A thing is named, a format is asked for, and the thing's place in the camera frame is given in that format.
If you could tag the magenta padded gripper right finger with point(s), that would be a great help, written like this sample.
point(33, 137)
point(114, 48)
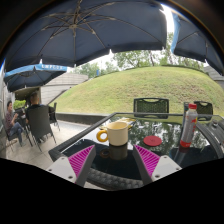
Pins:
point(153, 167)

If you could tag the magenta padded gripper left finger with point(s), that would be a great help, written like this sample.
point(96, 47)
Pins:
point(74, 168)

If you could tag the red round coaster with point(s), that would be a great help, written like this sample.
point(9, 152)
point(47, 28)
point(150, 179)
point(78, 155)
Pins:
point(152, 140)

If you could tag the glass top outdoor table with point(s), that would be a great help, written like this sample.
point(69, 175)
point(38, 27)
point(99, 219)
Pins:
point(153, 149)

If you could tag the dark chair with seated man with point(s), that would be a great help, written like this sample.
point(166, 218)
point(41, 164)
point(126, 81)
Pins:
point(38, 120)

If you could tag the clear bottle with red cap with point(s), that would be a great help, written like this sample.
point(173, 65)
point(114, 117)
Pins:
point(189, 125)

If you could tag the dark chair at far left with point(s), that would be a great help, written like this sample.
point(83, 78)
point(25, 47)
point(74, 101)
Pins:
point(11, 139)

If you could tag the seated person in red shirt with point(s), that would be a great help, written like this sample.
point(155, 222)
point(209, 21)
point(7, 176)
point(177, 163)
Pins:
point(12, 126)

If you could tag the dark wicker chair at right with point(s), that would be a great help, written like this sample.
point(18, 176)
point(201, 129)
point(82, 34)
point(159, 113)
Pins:
point(204, 110)

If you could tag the man in black shirt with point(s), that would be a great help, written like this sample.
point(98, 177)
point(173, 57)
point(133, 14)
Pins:
point(34, 100)

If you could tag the grey concrete building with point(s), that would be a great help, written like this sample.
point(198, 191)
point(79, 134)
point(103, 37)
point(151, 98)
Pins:
point(52, 89)

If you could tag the blue parasol at left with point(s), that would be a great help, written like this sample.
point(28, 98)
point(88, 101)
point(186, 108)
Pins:
point(32, 75)

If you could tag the dark blue parasol at right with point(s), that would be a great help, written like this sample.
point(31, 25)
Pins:
point(189, 41)

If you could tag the large dark blue parasol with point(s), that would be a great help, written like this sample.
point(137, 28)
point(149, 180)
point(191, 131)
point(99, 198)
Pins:
point(74, 32)

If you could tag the cream mug with yellow handle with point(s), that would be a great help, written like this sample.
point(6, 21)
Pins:
point(116, 133)

